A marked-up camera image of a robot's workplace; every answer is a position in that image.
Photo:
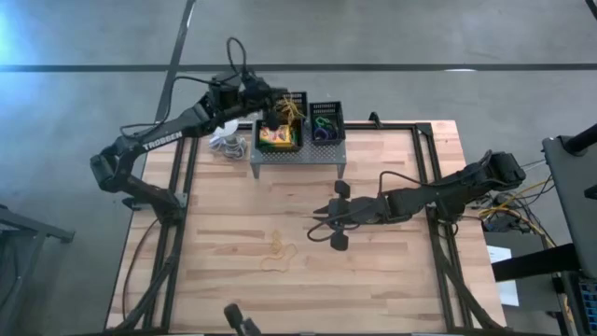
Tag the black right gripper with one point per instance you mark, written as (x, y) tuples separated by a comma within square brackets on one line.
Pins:
[(359, 211)]

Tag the yellow rubber band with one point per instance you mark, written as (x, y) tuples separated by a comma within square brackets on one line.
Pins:
[(273, 270), (289, 109), (276, 242)]

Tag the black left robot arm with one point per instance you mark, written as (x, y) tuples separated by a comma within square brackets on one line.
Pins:
[(163, 135)]

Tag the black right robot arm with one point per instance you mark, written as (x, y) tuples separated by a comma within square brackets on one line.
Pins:
[(434, 196)]

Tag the black aluminium rig frame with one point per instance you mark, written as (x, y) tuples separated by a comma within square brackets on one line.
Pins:
[(418, 163)]

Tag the white paper sheet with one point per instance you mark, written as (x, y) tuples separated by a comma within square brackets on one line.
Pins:
[(501, 254)]

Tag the white light bulb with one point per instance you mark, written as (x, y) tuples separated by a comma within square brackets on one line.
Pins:
[(229, 130)]

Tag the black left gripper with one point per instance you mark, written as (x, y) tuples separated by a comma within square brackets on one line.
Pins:
[(268, 98)]

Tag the grey perforated metal shelf riser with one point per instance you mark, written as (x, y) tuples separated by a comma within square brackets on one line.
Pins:
[(298, 156)]

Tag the yellow green crayon box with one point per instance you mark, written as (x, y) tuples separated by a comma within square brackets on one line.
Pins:
[(275, 136), (294, 145)]

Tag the black equipment stand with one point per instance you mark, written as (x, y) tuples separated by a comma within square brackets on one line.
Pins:
[(28, 224)]

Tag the black plastic mesh basket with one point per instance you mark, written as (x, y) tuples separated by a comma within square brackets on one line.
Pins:
[(303, 95), (301, 135), (342, 126)]

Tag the grey metal cart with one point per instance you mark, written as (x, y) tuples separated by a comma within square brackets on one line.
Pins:
[(573, 200)]

